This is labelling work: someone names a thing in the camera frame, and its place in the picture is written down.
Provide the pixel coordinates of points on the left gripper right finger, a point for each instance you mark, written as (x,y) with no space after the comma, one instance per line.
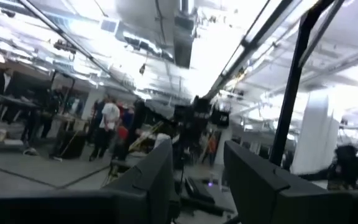
(250,180)

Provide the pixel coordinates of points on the black camera rig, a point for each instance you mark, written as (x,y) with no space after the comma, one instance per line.
(197,124)

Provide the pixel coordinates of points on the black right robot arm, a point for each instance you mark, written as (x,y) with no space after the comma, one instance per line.
(350,168)

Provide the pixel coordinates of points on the black overhead frame rail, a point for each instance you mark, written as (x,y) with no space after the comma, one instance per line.
(250,43)

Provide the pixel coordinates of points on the white room column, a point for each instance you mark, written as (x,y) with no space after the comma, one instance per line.
(314,133)

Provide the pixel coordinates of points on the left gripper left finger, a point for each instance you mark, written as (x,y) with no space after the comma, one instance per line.
(157,174)

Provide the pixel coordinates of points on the black frame upright post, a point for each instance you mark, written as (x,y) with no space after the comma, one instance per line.
(291,87)

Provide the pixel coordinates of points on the black-legged standing desk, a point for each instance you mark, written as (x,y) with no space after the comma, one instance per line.
(8,115)

